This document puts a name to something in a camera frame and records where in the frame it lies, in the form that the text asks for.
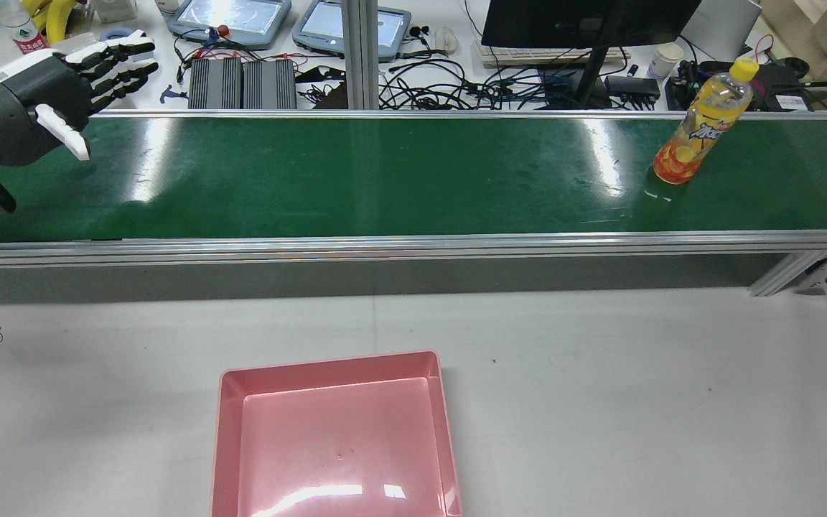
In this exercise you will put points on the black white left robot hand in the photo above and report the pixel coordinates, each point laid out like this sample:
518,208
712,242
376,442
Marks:
19,115

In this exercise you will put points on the pink plastic basket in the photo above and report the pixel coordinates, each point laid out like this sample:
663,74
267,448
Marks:
342,445

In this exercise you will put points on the water bottle red label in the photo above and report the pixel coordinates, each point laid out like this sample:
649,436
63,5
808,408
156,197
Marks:
26,36

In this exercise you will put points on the yellow bananas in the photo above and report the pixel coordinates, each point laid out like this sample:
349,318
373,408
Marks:
60,18

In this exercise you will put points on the blue tape roll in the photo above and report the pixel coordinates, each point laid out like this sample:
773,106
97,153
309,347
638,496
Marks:
108,32

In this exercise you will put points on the white plastic container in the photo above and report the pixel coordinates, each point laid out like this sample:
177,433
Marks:
115,8

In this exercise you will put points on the blue plastic clip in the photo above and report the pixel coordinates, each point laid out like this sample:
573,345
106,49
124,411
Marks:
168,93

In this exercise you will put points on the small white jar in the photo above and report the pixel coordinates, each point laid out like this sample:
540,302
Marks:
168,7

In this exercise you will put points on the black ribbed power box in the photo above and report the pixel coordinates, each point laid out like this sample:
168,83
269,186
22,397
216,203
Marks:
215,85
270,85

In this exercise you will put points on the grey blue teach pendant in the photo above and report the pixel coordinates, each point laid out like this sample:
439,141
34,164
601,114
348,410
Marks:
349,25
230,18

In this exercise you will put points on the green belt conveyor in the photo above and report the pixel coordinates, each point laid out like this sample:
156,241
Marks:
385,172

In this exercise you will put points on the black earphones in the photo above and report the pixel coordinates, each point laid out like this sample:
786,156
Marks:
424,30

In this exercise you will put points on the white computer mouse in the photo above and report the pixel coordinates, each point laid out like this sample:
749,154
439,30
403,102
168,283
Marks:
446,41

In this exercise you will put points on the white keyboard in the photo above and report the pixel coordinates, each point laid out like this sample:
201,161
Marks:
492,56

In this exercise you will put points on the black desktop monitor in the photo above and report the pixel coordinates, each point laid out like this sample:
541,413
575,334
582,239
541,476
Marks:
586,21

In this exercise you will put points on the black docking hub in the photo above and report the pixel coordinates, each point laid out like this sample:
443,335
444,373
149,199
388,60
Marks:
632,86

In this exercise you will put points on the white paper cup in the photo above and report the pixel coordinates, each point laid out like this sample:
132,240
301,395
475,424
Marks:
665,61

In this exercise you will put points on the black box green connector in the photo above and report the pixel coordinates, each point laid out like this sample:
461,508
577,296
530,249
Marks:
679,86

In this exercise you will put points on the orange juice bottle yellow cap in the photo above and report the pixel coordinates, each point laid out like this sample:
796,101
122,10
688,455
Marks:
701,129

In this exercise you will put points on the silver laptop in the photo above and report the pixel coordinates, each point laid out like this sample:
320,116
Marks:
726,25

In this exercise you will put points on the black flat bracket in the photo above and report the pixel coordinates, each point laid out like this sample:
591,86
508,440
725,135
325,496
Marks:
320,73

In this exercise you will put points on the aluminium profile post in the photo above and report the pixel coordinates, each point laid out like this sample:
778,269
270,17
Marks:
360,64

